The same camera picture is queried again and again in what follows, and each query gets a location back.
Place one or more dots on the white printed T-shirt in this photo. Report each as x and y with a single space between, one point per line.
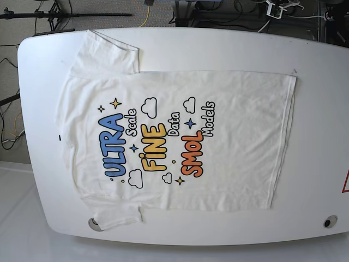
192 140

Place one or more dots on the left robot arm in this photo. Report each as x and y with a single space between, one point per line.
275 9

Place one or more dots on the black tripod stand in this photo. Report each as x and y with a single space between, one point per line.
56 17

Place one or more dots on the black equipment base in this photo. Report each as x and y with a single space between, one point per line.
321 21

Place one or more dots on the left table cable grommet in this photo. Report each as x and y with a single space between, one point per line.
94 225

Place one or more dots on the table cable grommet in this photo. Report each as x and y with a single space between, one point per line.
94 225
330 221

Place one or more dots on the right table cable grommet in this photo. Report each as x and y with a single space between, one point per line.
330 221

